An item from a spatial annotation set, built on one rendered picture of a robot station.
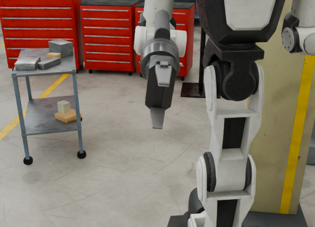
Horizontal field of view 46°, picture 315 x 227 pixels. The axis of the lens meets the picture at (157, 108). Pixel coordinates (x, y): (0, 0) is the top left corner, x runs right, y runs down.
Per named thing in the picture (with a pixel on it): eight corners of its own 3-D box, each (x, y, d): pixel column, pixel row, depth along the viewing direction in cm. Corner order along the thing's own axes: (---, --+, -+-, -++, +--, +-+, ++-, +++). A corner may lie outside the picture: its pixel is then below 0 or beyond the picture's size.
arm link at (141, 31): (135, 51, 89) (135, 55, 102) (173, 55, 90) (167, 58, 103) (138, 24, 89) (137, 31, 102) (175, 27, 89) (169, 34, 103)
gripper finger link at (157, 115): (165, 127, 75) (165, 108, 80) (149, 125, 75) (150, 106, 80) (164, 132, 76) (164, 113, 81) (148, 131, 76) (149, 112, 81)
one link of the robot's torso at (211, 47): (199, 75, 141) (201, 28, 134) (232, 74, 142) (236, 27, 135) (217, 104, 115) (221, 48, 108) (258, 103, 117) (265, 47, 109)
